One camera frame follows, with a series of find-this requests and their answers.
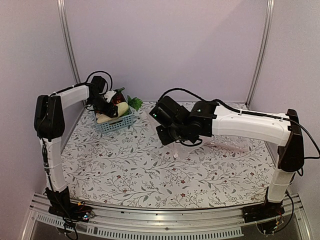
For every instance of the front aluminium rail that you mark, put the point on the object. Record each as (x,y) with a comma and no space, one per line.
(112,222)

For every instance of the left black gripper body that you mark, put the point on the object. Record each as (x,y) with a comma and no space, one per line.
(99,106)

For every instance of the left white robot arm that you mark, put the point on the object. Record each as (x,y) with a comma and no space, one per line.
(49,122)

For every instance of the green cucumber toy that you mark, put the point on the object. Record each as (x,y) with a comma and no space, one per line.
(119,90)

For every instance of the clear zip bag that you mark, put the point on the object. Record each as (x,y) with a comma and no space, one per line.
(179,151)
(228,142)

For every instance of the right aluminium frame post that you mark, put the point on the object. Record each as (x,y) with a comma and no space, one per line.
(262,51)

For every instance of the aluminium frame post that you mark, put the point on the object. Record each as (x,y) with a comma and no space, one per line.
(67,39)
(262,51)

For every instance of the floral patterned table mat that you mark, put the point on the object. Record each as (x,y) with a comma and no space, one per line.
(130,167)

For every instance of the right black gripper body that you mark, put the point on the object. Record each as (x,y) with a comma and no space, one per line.
(174,135)

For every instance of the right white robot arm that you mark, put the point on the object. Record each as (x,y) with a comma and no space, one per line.
(215,118)

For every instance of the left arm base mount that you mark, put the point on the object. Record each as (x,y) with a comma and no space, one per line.
(61,205)

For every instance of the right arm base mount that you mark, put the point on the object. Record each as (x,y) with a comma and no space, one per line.
(266,215)

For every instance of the white daikon radish toy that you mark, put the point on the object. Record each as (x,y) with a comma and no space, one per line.
(121,108)

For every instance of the light blue plastic basket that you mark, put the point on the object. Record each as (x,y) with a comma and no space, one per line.
(124,121)

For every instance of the left aluminium frame post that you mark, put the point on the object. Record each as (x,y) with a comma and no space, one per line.
(67,39)

